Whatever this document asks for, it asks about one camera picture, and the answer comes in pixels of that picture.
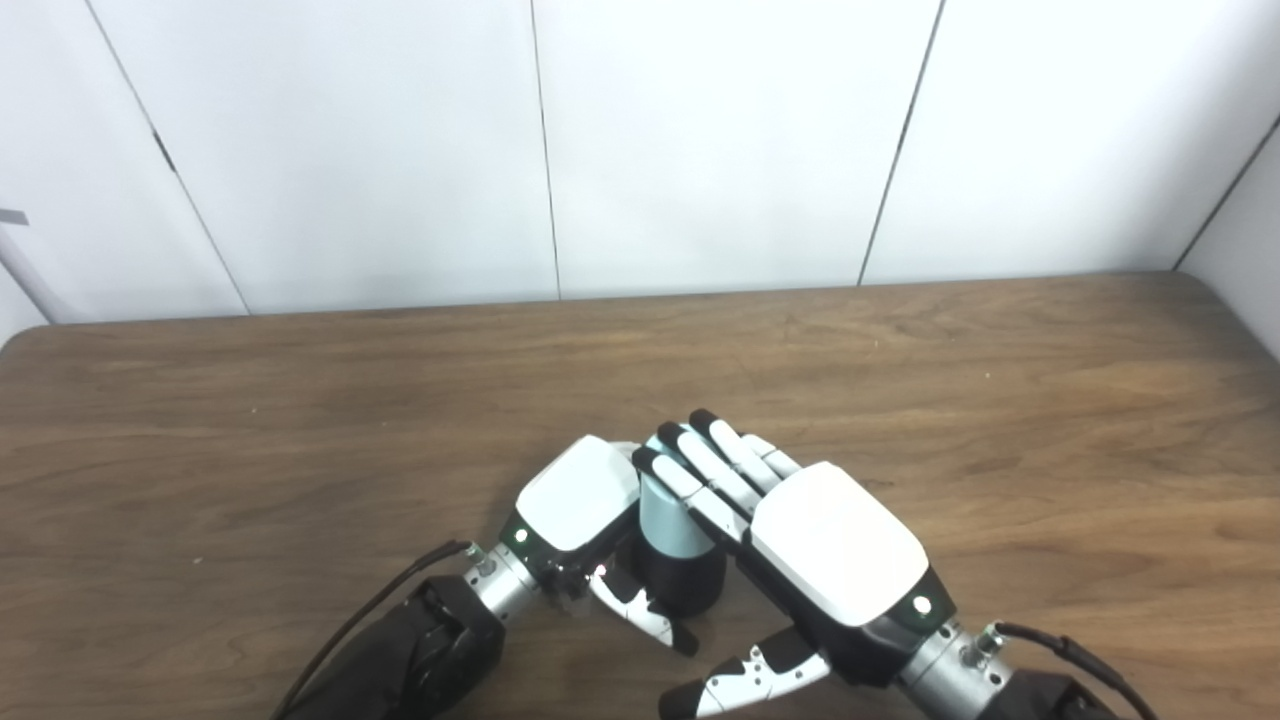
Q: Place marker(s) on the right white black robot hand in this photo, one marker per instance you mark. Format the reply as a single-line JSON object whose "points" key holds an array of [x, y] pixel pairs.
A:
{"points": [[835, 545]]}

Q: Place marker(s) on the small grey wall label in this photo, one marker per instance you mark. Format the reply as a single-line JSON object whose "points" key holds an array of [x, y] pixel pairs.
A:
{"points": [[12, 217]]}

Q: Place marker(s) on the black funnel-shaped nozzle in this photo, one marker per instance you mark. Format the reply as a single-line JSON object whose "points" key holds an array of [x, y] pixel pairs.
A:
{"points": [[685, 585]]}

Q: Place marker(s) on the black wall panel hinge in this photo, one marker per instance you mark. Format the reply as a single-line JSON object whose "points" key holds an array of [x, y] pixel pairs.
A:
{"points": [[163, 152]]}

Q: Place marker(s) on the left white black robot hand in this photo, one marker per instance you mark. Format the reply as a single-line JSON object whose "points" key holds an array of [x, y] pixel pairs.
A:
{"points": [[575, 495]]}

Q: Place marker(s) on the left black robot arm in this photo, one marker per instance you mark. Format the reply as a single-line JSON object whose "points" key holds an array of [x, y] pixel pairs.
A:
{"points": [[410, 655]]}

